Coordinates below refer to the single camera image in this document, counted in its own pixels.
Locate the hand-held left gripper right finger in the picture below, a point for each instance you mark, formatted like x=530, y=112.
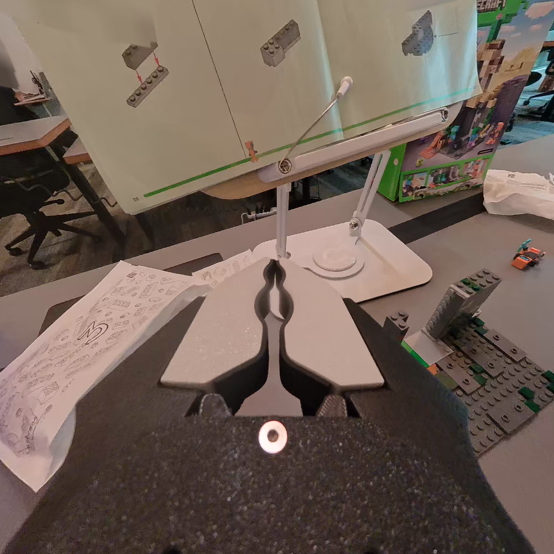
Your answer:
x=333, y=337

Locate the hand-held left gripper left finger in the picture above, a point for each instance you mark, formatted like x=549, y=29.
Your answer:
x=216, y=337

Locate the grey brick baseplate build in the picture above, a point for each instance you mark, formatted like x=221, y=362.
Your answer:
x=497, y=389

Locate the grey desk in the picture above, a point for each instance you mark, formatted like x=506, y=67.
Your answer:
x=476, y=259

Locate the wood-edged office desk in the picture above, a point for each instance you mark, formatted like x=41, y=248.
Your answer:
x=30, y=130

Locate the white book stand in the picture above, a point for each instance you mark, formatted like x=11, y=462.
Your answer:
x=389, y=268

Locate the large printed paper bag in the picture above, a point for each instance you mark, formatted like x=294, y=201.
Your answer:
x=86, y=346

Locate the white power strip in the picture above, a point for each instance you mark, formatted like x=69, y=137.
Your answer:
x=259, y=213

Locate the green toy set box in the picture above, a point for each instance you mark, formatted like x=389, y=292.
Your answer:
x=437, y=173

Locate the orange teal brick figure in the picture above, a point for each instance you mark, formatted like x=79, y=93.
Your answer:
x=526, y=259

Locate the brick instruction booklet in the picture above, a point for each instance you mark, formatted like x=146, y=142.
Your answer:
x=194, y=108

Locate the black office chair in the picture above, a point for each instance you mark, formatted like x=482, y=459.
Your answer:
x=34, y=190

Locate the crumpled white paper bag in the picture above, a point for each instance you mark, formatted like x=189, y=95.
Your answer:
x=519, y=194

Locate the small wooden shelf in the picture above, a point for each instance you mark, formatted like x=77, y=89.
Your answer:
x=32, y=100

